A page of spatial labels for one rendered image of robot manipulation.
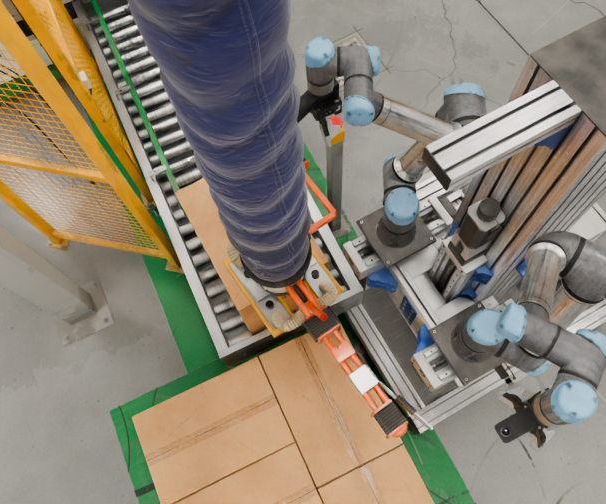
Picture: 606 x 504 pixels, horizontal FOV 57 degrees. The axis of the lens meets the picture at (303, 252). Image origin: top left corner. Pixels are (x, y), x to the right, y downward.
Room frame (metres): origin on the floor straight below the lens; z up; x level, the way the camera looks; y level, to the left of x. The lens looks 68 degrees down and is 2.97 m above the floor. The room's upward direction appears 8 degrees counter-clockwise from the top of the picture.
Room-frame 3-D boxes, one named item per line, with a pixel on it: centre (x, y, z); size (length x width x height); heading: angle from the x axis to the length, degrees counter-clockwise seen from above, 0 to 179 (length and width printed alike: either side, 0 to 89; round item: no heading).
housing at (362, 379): (0.26, -0.13, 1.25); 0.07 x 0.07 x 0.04; 27
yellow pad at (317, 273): (0.72, 0.00, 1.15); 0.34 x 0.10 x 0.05; 27
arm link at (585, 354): (0.17, -0.53, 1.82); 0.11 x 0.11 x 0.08; 52
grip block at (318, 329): (0.45, -0.03, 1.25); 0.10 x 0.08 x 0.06; 117
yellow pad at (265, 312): (0.63, 0.17, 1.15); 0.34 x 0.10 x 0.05; 27
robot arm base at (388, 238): (0.84, -0.36, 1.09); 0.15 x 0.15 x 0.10
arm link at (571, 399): (0.08, -0.48, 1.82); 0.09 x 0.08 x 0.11; 142
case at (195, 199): (0.98, 0.20, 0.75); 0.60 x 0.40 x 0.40; 22
